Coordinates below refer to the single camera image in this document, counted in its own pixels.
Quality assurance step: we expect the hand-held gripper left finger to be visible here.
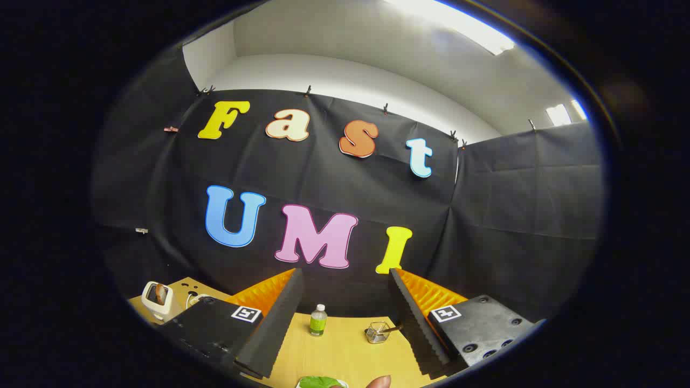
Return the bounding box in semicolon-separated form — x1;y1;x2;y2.
161;268;305;379

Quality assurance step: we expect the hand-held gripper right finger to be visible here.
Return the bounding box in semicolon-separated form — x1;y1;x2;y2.
389;268;535;377

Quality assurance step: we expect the green label drink bottle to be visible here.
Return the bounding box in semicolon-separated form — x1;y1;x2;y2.
309;304;328;337

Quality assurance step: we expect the white toaster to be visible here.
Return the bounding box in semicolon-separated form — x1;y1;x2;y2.
141;281;174;322

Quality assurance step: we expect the row of black clips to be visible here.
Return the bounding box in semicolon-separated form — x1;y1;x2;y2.
197;84;539;150

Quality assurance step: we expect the bright window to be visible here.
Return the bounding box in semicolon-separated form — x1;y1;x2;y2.
546;100;588;127

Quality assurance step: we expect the metal wire basket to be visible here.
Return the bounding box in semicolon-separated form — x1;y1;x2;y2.
365;322;391;344

